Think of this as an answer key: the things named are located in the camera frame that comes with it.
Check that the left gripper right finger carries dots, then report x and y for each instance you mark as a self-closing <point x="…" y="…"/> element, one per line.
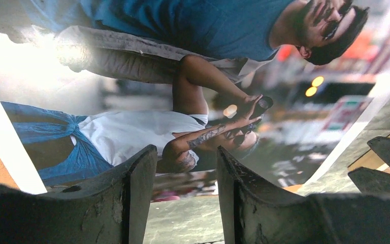
<point x="254" y="210"/>

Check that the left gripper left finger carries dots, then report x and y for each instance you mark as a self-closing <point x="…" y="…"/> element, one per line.
<point x="109" y="208"/>

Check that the printed photo of people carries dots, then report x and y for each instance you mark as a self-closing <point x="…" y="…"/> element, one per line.
<point x="203" y="49"/>

